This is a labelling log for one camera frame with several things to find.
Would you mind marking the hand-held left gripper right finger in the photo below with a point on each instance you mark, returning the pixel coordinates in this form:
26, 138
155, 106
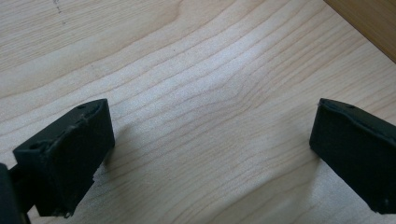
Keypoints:
358, 155

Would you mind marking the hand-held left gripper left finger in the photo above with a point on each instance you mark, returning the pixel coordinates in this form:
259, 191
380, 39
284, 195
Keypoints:
68, 155

